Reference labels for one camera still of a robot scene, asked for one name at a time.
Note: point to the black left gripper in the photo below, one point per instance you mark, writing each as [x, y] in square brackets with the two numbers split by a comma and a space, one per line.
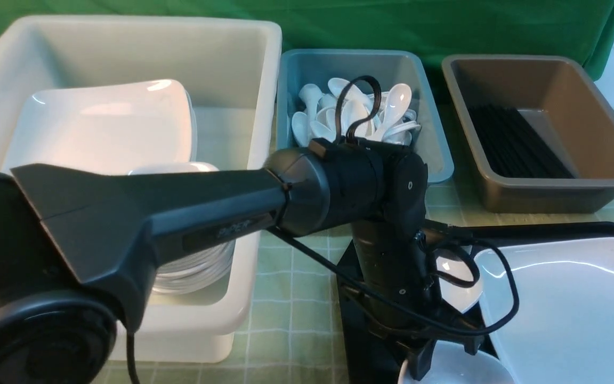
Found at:
[401, 296]

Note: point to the white bowl tray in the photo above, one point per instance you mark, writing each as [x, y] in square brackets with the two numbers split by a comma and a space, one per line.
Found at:
[451, 364]
[449, 261]

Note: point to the large white square plate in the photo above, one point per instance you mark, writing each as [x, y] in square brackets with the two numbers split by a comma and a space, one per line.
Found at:
[564, 329]

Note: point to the white spoon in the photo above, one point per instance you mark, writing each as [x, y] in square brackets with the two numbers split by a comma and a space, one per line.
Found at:
[397, 102]

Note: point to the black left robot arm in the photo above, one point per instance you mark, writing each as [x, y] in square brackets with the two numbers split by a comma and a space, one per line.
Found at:
[79, 251]

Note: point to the green checkered tablecloth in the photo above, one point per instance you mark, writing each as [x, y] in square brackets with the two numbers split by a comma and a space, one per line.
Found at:
[292, 333]

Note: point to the black chopsticks in bin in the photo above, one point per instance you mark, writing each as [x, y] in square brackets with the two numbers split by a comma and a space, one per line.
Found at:
[512, 146]

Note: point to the pile of white spoons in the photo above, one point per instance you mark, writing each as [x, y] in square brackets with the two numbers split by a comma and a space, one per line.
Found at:
[325, 114]

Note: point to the stack of white bowls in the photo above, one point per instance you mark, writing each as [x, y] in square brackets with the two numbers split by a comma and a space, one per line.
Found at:
[198, 270]

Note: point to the brown plastic bin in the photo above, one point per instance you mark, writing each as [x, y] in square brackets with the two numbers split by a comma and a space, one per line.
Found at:
[557, 97]

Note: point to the teal plastic bin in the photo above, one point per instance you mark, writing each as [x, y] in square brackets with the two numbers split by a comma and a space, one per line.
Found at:
[317, 66]

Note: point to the green backdrop cloth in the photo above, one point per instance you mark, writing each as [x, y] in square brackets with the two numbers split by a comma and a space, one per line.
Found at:
[579, 30]

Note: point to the large white plastic tub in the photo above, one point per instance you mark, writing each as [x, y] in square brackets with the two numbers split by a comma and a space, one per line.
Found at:
[230, 69]

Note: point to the stack of white plates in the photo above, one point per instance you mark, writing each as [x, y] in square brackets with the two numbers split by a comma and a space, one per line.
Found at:
[106, 129]

